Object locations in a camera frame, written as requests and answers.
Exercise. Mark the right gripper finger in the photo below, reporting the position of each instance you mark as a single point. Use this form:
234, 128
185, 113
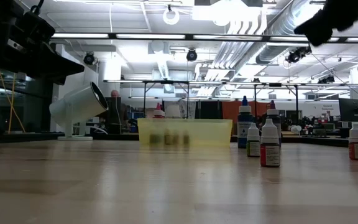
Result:
315, 25
322, 36

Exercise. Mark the large purple food coloring bottle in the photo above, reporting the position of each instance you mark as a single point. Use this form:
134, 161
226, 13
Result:
273, 112

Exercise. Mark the large pink food coloring bottle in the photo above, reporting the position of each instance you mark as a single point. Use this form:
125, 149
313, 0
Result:
158, 114

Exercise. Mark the large blue food coloring bottle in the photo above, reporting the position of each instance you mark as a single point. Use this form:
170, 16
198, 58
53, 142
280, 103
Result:
244, 121

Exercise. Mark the small brown food coloring bottle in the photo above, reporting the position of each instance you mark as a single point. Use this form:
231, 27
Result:
168, 139

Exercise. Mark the small yellow-green food coloring bottle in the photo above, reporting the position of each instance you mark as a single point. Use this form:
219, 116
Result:
253, 148

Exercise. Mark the small red food coloring bottle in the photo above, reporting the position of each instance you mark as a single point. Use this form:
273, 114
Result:
269, 155

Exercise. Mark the black ceiling spotlight cluster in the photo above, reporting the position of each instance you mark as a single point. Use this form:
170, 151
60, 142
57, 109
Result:
298, 53

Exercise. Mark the white spotlight lamp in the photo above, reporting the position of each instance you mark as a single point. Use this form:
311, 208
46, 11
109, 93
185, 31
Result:
76, 105

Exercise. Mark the person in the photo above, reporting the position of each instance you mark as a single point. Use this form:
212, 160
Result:
115, 93

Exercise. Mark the black computer monitor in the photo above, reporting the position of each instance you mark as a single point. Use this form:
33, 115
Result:
353, 110

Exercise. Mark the black overhead light bar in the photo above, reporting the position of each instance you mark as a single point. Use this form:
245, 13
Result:
151, 36

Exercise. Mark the white round background object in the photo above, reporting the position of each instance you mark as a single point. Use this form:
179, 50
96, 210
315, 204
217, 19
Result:
296, 129

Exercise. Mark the white tapered background object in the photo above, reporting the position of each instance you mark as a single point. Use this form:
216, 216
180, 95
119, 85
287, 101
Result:
172, 112

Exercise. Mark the orange partition panel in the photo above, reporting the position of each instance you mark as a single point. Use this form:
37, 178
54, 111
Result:
230, 112

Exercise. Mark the yellow translucent plastic bin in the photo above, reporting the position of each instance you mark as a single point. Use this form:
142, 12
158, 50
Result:
207, 130

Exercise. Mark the black aluminium table frame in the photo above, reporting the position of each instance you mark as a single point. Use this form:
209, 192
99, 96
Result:
26, 137

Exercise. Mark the black background rig frame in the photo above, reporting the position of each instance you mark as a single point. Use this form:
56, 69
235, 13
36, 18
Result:
166, 82

